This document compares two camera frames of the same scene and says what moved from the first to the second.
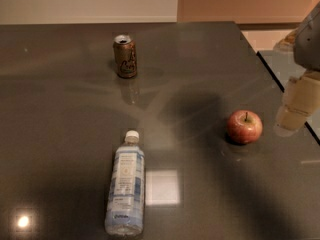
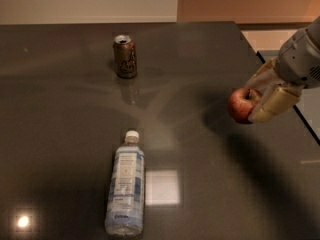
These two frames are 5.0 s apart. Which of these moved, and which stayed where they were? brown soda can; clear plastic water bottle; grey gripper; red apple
Moved: grey gripper; red apple
Stayed: clear plastic water bottle; brown soda can
